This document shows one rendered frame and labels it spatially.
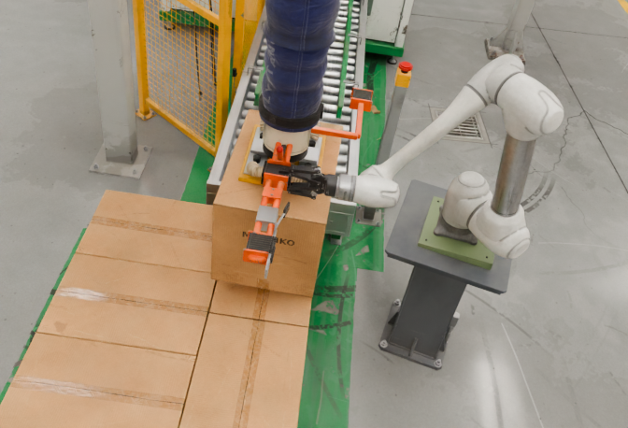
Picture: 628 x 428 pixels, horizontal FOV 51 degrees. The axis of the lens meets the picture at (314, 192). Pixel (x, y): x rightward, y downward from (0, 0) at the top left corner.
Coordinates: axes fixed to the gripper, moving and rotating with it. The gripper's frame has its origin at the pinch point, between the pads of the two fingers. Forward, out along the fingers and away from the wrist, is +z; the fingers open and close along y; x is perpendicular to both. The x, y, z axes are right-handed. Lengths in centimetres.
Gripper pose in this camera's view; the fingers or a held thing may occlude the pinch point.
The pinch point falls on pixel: (277, 177)
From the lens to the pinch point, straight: 222.2
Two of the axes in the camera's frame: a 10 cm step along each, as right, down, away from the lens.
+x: 0.9, -6.6, 7.4
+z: -9.9, -1.5, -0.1
